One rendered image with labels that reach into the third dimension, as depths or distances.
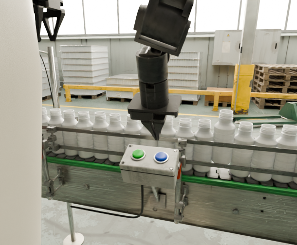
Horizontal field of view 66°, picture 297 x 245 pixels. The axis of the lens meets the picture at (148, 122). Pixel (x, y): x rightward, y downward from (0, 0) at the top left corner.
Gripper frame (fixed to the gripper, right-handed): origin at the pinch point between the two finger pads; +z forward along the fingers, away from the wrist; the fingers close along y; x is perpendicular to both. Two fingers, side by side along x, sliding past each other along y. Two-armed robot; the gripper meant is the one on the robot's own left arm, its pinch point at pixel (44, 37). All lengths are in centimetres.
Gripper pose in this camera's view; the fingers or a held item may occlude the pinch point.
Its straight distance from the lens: 67.3
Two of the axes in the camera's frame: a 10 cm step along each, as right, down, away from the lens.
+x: 9.7, 0.8, -2.4
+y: -2.6, 3.0, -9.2
